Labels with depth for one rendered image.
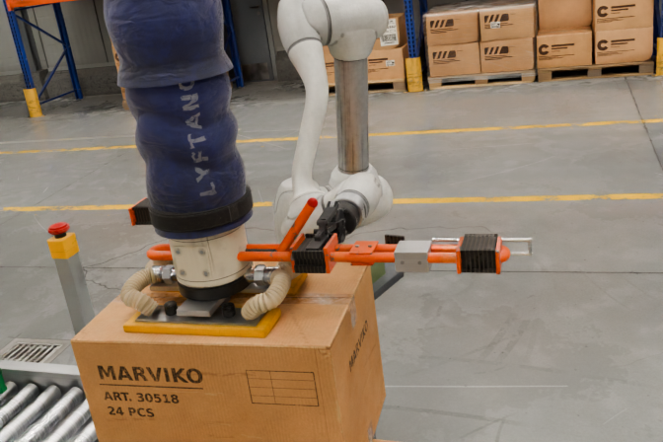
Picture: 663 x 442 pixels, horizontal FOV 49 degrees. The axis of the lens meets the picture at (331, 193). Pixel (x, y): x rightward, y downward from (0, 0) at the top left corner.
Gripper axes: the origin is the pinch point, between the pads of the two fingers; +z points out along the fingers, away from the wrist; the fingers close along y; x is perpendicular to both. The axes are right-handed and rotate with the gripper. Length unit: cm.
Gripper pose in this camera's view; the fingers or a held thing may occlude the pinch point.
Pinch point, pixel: (319, 253)
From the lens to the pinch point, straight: 156.9
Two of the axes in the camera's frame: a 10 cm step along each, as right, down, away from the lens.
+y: 1.3, 9.3, 3.4
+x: -9.5, 0.1, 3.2
